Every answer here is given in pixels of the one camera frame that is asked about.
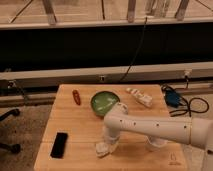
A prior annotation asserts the green ceramic bowl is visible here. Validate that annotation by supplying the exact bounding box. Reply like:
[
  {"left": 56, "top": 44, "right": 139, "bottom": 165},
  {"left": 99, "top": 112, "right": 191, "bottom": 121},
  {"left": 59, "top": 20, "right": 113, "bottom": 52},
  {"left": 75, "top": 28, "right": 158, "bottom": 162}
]
[{"left": 90, "top": 91, "right": 120, "bottom": 117}]

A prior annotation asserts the black floor cable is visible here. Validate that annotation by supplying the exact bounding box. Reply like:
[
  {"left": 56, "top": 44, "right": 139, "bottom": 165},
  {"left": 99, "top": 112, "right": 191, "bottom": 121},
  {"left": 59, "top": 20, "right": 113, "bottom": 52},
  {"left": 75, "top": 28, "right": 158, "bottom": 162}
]
[{"left": 161, "top": 75, "right": 211, "bottom": 123}]

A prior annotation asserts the blue power adapter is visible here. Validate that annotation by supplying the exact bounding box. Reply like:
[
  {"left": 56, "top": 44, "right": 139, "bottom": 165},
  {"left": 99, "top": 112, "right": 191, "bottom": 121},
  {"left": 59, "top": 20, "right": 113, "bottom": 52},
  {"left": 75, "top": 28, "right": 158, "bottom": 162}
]
[{"left": 165, "top": 91, "right": 180, "bottom": 108}]

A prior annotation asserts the black hanging cable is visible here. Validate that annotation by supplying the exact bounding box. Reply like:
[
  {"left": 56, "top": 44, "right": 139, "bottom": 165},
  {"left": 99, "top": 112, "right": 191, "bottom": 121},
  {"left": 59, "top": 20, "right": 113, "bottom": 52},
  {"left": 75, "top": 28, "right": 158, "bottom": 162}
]
[{"left": 118, "top": 16, "right": 149, "bottom": 82}]

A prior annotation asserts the wooden table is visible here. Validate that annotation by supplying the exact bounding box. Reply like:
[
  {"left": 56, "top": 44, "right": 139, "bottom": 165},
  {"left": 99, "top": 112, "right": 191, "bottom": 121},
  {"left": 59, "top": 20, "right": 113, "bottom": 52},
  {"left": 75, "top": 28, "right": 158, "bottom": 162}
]
[{"left": 34, "top": 84, "right": 187, "bottom": 171}]

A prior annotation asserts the black office chair base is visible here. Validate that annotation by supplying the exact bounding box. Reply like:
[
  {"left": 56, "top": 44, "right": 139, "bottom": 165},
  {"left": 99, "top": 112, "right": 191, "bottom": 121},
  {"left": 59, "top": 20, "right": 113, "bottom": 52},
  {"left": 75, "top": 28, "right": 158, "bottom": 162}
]
[{"left": 0, "top": 108, "right": 22, "bottom": 155}]

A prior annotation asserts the red chili pepper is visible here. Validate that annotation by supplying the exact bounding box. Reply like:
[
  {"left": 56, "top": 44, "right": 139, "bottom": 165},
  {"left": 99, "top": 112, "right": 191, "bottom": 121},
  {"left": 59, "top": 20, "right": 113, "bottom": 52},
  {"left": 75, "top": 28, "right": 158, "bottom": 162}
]
[{"left": 72, "top": 90, "right": 81, "bottom": 105}]

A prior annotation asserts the white paper cup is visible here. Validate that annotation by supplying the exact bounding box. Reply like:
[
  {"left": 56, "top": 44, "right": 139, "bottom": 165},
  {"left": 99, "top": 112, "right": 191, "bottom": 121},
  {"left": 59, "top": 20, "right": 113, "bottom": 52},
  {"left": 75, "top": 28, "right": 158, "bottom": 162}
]
[{"left": 148, "top": 137, "right": 167, "bottom": 148}]

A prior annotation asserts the black rectangular block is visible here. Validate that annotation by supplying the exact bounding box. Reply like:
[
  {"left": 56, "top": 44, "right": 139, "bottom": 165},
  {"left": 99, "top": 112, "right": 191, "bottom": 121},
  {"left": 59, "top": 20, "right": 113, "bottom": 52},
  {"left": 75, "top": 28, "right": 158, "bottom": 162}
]
[{"left": 50, "top": 132, "right": 68, "bottom": 158}]

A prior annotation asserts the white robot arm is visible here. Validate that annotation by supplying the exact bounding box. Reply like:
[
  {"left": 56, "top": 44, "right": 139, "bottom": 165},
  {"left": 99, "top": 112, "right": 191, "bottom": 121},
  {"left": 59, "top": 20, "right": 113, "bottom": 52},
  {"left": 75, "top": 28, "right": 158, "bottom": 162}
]
[{"left": 103, "top": 102, "right": 213, "bottom": 171}]

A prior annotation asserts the white sponge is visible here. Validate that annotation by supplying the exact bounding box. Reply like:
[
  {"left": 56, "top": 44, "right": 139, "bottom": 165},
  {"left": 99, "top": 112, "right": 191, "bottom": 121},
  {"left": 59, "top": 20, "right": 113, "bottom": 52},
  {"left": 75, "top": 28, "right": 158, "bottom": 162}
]
[{"left": 95, "top": 142, "right": 110, "bottom": 158}]

